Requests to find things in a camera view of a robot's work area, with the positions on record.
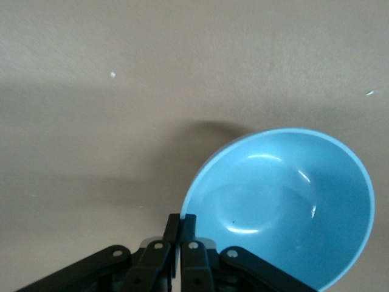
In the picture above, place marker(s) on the brown table cover cloth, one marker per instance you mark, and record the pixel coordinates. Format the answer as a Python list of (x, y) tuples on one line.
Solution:
[(91, 91)]

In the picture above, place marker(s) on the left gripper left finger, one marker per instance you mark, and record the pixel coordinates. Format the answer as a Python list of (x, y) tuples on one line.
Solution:
[(149, 264)]

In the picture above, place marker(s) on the blue bowl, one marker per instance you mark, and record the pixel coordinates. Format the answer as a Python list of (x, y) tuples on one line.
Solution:
[(288, 197)]

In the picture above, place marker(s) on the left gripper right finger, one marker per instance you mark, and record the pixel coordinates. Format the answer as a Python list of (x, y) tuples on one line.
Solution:
[(194, 264)]

